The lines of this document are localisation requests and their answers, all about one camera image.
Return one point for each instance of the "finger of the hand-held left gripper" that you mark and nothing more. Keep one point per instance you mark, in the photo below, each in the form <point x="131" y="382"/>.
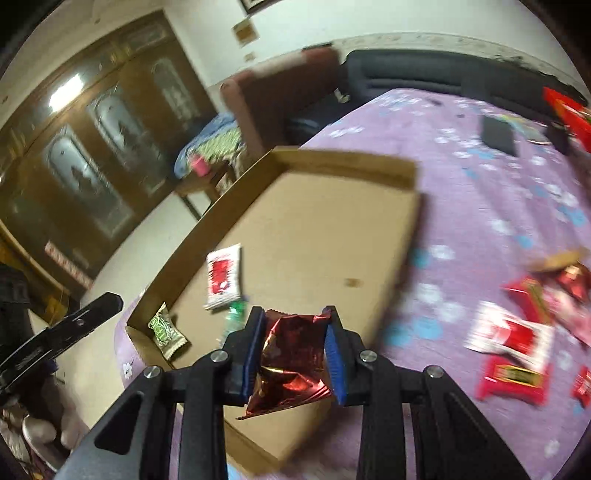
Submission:
<point x="87" y="318"/>

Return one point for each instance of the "pink snack packet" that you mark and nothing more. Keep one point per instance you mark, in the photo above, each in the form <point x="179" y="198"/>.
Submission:
<point x="565" y="314"/>

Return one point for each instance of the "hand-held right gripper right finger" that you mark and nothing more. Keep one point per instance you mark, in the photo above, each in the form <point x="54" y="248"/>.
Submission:
<point x="334" y="364"/>

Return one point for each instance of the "white and red snack packet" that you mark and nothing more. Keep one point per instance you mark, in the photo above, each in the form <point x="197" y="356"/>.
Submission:
<point x="508" y="334"/>
<point x="224" y="277"/>

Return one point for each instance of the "cardboard box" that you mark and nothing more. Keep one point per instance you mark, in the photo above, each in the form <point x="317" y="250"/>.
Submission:
<point x="314" y="240"/>

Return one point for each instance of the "red packet with yellow label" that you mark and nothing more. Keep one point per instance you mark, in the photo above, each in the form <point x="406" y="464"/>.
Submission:
<point x="512" y="378"/>

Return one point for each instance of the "green pastry packet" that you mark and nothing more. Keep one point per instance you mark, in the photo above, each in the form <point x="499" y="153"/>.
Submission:
<point x="166" y="332"/>

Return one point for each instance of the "red gift box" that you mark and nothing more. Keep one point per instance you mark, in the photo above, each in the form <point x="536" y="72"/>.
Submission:
<point x="568" y="115"/>

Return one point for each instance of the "red foil snack packet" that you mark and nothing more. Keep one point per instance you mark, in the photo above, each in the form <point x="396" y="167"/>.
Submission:
<point x="291" y="360"/>
<point x="572" y="279"/>

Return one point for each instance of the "black sofa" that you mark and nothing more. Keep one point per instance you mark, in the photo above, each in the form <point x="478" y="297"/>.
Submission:
<point x="415" y="74"/>

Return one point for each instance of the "pale bundle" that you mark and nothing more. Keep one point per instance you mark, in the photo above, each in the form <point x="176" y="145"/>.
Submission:
<point x="32" y="434"/>

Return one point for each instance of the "black cup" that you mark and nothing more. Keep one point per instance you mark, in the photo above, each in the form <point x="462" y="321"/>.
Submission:
<point x="561" y="138"/>

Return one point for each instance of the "black smartphone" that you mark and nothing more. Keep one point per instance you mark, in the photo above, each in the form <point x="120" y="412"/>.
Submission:
<point x="497" y="134"/>

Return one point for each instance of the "small wooden table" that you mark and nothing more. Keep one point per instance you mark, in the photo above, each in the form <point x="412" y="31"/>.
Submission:
<point x="198" y="194"/>

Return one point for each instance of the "purple floral tablecloth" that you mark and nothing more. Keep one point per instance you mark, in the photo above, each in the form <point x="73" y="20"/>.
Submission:
<point x="485" y="207"/>

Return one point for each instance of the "yellow wall plaque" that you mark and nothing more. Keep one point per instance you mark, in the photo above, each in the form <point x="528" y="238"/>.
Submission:
<point x="244" y="30"/>

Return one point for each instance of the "pale notebook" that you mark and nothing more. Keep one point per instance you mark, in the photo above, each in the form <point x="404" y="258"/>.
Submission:
<point x="531" y="129"/>

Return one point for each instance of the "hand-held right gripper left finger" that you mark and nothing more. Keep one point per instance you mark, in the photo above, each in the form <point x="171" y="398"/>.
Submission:
<point x="251" y="369"/>

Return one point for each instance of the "brown snack packet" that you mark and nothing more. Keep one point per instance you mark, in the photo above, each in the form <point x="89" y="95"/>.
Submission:
<point x="554" y="261"/>

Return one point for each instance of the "blue floral blanket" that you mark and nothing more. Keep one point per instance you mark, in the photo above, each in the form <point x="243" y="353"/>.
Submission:
<point x="207" y="143"/>

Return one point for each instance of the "framed wall painting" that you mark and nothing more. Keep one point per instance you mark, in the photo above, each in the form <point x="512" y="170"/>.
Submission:
<point x="254" y="3"/>

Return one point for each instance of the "green snack wrapper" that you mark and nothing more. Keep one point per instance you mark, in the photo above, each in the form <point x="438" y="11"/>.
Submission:
<point x="235" y="318"/>

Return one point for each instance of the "red paper sign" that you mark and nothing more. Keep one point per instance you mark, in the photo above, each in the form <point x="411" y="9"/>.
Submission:
<point x="69" y="265"/>

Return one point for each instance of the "brown armchair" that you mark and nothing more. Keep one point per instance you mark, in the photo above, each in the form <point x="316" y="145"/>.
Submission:
<point x="277" y="101"/>

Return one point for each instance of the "dark wooden cabinet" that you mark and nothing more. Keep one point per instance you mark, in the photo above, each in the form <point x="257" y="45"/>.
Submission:
<point x="92" y="138"/>

